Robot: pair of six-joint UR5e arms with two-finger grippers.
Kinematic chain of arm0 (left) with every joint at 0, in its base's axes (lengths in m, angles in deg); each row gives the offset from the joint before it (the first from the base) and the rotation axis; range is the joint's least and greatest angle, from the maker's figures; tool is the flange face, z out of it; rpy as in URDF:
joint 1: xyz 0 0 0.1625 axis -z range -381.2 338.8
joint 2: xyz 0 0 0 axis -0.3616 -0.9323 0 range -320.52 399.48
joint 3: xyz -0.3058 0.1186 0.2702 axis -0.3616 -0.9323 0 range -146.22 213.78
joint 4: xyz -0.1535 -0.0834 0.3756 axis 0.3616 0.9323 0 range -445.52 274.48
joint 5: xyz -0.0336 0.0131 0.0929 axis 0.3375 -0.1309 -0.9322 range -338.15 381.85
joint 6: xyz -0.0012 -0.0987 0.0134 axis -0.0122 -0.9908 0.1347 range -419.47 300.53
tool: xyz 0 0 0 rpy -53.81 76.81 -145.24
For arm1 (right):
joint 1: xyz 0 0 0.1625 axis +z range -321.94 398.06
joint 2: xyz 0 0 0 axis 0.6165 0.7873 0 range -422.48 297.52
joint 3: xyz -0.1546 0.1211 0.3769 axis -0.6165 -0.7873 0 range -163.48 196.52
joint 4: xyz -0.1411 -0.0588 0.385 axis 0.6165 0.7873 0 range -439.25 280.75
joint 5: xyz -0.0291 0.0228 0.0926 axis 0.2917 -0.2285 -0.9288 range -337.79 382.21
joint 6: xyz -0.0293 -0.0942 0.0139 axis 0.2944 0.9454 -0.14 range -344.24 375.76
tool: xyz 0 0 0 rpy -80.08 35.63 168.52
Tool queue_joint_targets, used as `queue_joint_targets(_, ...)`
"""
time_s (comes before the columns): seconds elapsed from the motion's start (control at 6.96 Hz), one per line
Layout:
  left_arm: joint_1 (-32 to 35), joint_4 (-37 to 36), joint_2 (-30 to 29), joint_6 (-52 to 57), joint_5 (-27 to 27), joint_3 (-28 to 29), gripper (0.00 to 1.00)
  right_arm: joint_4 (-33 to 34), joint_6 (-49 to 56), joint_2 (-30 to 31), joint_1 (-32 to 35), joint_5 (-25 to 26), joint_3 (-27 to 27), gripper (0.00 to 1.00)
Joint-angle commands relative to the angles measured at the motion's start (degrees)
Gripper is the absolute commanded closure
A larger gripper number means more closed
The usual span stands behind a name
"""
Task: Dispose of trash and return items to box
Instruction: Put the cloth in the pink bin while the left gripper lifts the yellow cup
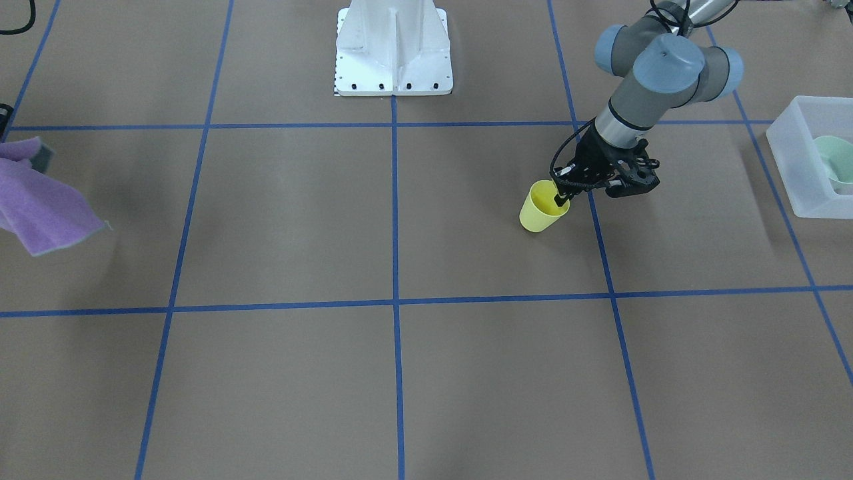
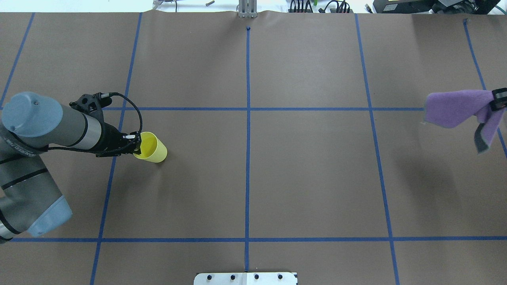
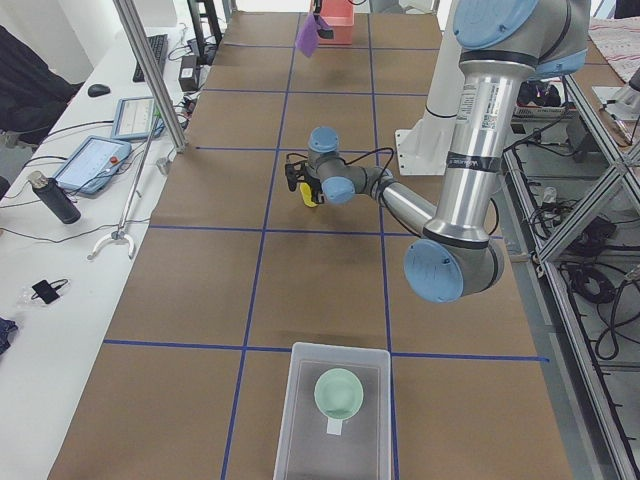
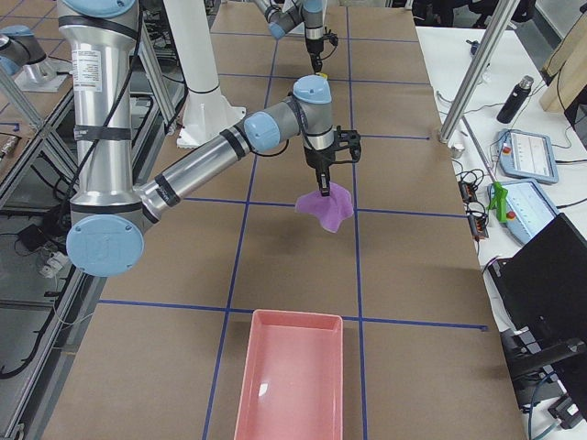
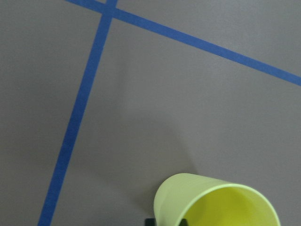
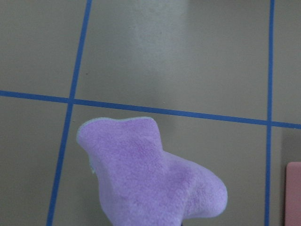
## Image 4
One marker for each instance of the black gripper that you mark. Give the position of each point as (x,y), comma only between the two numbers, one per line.
(319,159)

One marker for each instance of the purple microfibre cloth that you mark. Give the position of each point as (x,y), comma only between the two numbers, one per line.
(330,211)

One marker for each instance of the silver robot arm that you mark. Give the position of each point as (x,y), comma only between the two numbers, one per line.
(109,213)

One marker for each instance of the blue tape line lengthwise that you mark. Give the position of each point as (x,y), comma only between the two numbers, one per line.
(362,370)

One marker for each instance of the black water bottle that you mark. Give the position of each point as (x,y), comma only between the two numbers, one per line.
(515,99)

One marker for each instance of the upper teach pendant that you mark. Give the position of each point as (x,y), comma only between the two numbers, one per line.
(527,155)

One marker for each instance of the teach pendant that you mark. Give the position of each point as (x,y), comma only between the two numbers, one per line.
(527,155)
(528,209)

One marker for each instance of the lower teach pendant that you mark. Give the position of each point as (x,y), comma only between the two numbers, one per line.
(528,209)

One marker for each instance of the pink plastic tray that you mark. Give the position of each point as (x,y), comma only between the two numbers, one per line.
(292,385)

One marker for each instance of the black monitor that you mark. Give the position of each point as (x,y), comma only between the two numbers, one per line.
(543,289)

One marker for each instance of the blue tape line crosswise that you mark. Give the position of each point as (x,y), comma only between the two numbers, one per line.
(351,318)

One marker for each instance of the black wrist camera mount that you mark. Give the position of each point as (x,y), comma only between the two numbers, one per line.
(347,140)

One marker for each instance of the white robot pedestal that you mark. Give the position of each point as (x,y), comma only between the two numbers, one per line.
(207,111)

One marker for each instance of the aluminium frame post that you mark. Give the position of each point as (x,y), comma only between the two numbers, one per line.
(492,35)

